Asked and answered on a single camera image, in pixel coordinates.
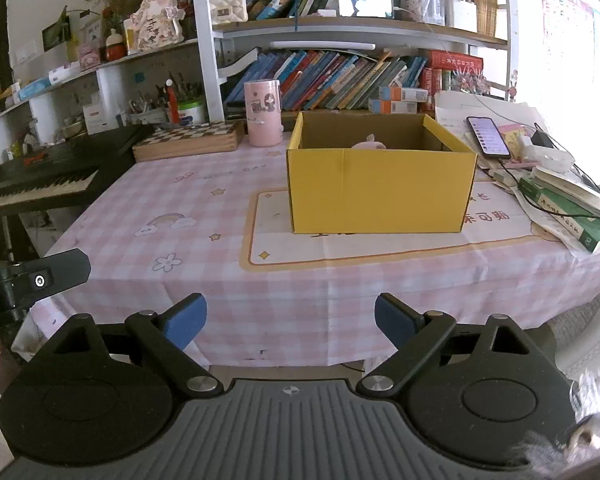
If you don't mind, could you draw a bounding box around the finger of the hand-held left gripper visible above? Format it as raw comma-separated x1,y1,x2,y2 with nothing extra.
7,248,92,307

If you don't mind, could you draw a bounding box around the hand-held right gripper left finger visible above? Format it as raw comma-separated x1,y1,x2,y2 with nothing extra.
42,292,226,402

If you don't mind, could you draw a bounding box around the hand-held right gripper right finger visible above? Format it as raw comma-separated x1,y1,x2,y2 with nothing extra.
355,292,538,402

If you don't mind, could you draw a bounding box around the yellow cardboard box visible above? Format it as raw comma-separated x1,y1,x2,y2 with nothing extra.
286,112,478,234

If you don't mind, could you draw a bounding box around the pink plush toy with tag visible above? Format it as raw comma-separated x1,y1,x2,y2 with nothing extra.
351,133,385,151

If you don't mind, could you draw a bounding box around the pink checkered desktop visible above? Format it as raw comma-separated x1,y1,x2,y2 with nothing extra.
12,107,600,368

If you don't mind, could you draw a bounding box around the white desk mat yellow border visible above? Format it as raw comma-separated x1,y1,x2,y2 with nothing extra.
242,187,568,272

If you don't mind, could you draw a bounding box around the black keyboard piano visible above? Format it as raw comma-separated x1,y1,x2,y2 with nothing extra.
0,124,155,213

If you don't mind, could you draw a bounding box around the white box red label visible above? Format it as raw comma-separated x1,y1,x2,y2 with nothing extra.
82,102,118,135

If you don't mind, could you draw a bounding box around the checkered wooden box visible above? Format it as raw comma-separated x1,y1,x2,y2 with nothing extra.
132,120,246,163

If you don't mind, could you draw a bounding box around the white shelf unit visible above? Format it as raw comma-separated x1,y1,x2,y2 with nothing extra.
0,40,201,161

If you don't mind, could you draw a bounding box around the white knitted cloth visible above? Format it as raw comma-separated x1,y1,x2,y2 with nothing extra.
552,280,600,386

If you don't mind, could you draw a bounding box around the green book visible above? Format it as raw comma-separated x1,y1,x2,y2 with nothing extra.
517,174,600,253

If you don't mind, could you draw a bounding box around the black smartphone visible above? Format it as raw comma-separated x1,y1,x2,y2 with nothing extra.
466,116,512,159

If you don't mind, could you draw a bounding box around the green-lid white jar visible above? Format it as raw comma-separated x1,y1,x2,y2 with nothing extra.
177,100,207,127

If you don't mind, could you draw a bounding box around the grey fuzzy cloth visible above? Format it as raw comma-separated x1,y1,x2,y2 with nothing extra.
525,407,600,480

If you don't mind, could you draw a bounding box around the orange and blue small box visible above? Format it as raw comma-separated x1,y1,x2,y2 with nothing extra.
378,86,428,103
369,99,421,115

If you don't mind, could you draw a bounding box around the pink and yellow notepad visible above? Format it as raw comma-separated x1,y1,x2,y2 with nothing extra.
500,125,537,161

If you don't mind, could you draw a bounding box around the pink printed tumbler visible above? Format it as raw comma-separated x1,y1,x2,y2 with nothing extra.
243,80,283,148

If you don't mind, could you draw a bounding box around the stack of white papers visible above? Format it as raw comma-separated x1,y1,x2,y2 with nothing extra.
434,91,546,133

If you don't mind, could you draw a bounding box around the red round doll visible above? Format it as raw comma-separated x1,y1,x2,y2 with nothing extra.
104,29,127,61

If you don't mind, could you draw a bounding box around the red long box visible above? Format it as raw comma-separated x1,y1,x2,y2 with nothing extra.
420,50,483,75

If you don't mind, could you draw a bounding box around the pink paper decor plaque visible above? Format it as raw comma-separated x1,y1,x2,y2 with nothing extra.
124,0,186,53

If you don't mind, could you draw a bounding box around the white pen holder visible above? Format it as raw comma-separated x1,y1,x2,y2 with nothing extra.
445,0,478,33

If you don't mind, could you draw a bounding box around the white-framed smartphone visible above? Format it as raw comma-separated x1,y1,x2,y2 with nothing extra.
338,0,395,20

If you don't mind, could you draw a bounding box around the black cable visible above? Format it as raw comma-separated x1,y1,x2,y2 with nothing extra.
497,122,600,235

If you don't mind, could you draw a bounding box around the wooden bookshelf with white frame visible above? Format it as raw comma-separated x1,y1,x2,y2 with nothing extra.
190,0,521,116

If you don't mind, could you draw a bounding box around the cream quilted pearl-handle handbag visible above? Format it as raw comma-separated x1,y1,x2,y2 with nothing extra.
209,0,248,23

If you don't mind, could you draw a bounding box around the pink wall poster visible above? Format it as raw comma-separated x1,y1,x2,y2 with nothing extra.
537,0,596,106

